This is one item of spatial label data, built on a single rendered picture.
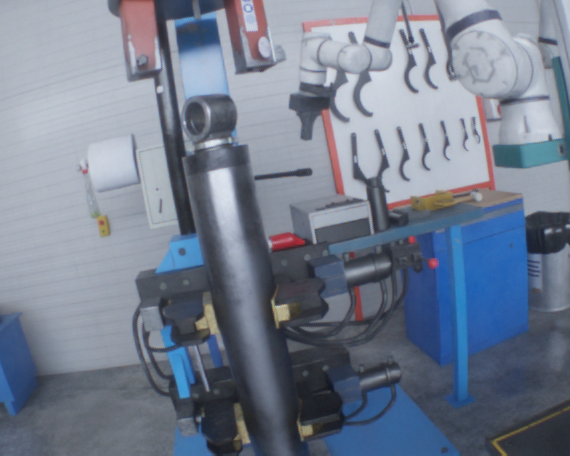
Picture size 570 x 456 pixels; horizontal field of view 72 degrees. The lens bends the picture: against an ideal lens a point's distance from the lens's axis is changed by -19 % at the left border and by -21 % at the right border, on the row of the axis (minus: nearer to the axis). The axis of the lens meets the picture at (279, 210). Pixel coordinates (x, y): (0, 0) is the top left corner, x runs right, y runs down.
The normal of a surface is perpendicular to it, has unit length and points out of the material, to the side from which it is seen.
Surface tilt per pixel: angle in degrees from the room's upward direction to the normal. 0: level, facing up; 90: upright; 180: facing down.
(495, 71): 96
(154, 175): 90
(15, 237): 90
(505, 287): 90
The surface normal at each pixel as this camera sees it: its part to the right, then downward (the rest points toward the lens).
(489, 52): -0.65, 0.29
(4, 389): 0.15, 0.09
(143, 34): 0.42, 0.04
